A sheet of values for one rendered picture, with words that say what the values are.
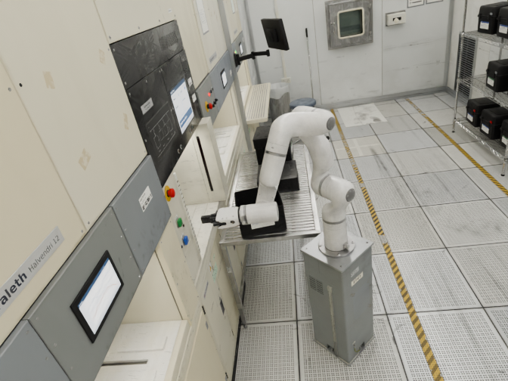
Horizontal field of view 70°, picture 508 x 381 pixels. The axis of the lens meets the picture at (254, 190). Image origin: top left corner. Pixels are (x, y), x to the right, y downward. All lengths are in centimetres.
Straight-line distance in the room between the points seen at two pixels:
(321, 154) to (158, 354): 106
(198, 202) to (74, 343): 157
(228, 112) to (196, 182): 145
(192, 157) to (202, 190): 24
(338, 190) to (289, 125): 42
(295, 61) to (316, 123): 474
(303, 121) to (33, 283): 106
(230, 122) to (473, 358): 270
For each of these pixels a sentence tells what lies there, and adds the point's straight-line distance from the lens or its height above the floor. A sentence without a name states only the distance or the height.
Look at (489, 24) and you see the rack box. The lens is 467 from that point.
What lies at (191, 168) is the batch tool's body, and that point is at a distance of 228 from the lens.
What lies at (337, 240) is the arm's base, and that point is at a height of 84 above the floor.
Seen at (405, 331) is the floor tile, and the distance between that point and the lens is 262.
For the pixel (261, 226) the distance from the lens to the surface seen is 211.
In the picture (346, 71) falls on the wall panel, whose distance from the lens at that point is 630.
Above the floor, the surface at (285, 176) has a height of 86.
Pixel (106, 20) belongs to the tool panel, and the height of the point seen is 202.
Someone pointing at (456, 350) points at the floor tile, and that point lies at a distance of 259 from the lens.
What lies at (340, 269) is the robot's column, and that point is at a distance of 187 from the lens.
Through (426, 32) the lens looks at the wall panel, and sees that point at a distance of 651.
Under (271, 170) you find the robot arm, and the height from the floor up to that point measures 139.
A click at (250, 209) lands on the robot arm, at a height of 124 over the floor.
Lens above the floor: 203
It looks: 29 degrees down
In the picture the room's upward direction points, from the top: 12 degrees counter-clockwise
